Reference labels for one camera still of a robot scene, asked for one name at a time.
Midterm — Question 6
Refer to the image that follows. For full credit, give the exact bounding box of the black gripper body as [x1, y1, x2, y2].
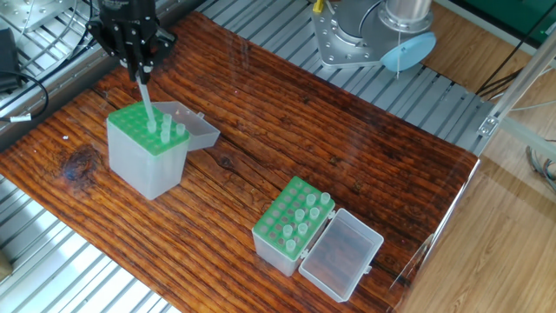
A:
[90, 0, 166, 50]

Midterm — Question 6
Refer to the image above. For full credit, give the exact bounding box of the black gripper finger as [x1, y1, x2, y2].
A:
[146, 30, 178, 70]
[116, 42, 156, 84]

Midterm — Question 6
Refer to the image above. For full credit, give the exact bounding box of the clear tip box with tips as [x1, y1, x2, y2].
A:
[106, 101, 221, 202]

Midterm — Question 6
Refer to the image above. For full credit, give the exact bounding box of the clear tip box green rack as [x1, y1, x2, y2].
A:
[252, 176, 386, 303]

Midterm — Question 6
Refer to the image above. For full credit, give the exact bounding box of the black electronic box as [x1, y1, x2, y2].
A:
[0, 26, 18, 92]

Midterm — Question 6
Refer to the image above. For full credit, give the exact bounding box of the glossy brown wooden board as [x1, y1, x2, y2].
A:
[0, 9, 481, 313]

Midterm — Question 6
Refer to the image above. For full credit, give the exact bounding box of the black cable bundle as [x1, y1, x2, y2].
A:
[0, 70, 51, 121]

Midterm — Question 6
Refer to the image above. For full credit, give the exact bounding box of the white cable tie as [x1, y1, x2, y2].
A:
[394, 30, 407, 83]

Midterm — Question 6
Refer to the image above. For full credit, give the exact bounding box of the aluminium frame post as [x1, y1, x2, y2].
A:
[476, 43, 556, 159]

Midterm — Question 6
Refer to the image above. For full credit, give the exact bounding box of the grey cable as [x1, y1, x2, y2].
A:
[525, 143, 556, 189]

